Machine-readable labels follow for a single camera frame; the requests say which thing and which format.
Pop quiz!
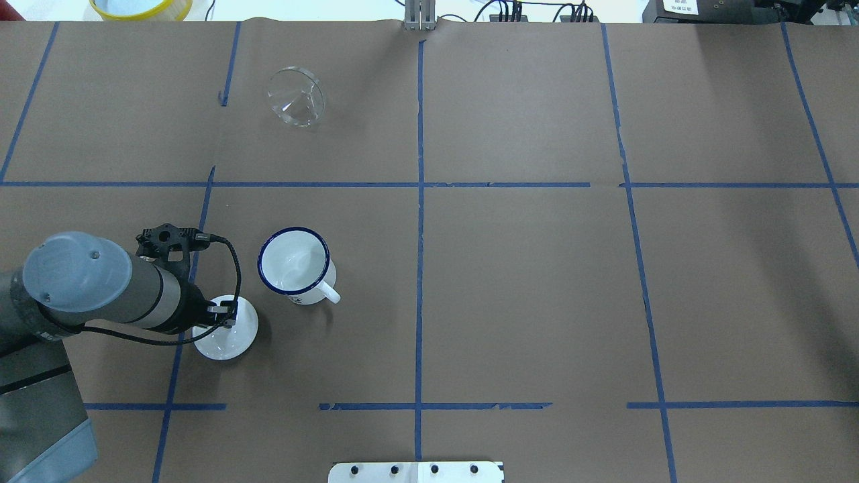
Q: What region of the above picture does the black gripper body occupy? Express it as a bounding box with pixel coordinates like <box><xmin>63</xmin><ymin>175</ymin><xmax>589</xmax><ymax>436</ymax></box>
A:
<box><xmin>136</xmin><ymin>223</ymin><xmax>238</xmax><ymax>334</ymax></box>

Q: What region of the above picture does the white ceramic lid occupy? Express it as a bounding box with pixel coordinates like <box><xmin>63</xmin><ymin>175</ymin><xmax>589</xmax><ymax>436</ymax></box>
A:
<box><xmin>193</xmin><ymin>297</ymin><xmax>260</xmax><ymax>361</ymax></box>

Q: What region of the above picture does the clear glass funnel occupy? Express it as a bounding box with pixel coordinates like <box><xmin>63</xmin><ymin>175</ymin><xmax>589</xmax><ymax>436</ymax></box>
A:
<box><xmin>266</xmin><ymin>66</ymin><xmax>326</xmax><ymax>127</ymax></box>

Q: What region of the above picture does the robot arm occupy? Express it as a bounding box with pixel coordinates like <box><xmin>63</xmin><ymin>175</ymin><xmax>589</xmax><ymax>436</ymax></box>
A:
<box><xmin>2</xmin><ymin>223</ymin><xmax>242</xmax><ymax>482</ymax></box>

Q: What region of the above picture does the white enamel mug blue rim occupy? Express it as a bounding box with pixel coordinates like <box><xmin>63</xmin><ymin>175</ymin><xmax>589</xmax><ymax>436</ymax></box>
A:
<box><xmin>257</xmin><ymin>226</ymin><xmax>341</xmax><ymax>305</ymax></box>

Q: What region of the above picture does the yellow rimmed bowl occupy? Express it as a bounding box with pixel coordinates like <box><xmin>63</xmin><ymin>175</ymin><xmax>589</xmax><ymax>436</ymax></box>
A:
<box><xmin>89</xmin><ymin>1</ymin><xmax>194</xmax><ymax>21</ymax></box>

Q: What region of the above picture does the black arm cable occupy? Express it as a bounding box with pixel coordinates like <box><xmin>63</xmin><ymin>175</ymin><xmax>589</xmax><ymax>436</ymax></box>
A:
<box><xmin>34</xmin><ymin>233</ymin><xmax>242</xmax><ymax>347</ymax></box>

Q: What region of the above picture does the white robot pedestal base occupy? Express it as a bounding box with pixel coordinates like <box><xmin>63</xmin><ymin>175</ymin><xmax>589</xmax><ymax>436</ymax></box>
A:
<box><xmin>327</xmin><ymin>461</ymin><xmax>505</xmax><ymax>482</ymax></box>

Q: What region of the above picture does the aluminium frame post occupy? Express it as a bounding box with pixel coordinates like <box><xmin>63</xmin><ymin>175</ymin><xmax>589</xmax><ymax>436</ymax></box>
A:
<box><xmin>400</xmin><ymin>0</ymin><xmax>438</xmax><ymax>31</ymax></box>

